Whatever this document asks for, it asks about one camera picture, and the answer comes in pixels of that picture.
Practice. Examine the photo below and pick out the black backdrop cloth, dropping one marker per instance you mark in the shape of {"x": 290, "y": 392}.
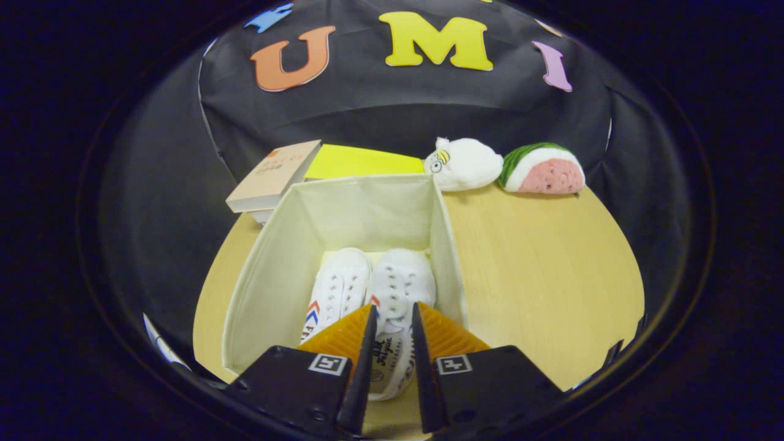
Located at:
{"x": 398, "y": 104}

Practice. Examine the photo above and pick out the beige book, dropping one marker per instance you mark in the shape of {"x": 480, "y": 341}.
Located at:
{"x": 275, "y": 174}

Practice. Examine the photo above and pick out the white printed sheet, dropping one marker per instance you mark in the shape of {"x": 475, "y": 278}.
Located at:
{"x": 162, "y": 346}

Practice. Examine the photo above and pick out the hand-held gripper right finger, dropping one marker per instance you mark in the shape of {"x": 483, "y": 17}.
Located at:
{"x": 425, "y": 386}

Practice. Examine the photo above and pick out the yellow book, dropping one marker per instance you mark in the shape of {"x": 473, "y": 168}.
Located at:
{"x": 361, "y": 162}

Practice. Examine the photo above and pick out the white canvas shoe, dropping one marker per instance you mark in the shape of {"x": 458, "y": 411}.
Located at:
{"x": 401, "y": 288}
{"x": 337, "y": 291}

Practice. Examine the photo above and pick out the watermelon slice plush toy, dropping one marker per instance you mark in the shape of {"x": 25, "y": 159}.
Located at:
{"x": 545, "y": 171}

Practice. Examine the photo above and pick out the white plush toy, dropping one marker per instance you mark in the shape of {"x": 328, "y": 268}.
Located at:
{"x": 465, "y": 162}

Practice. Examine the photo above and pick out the beige fabric storage box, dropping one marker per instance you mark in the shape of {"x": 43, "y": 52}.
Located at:
{"x": 275, "y": 275}

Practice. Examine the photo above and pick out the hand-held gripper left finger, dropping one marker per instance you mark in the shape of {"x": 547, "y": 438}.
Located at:
{"x": 361, "y": 392}

